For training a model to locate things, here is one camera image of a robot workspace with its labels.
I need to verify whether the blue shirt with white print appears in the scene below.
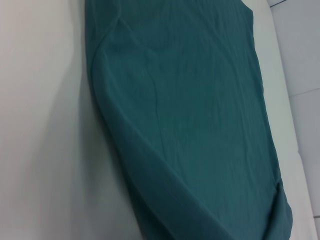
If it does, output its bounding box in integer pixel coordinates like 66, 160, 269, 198
83, 0, 294, 240

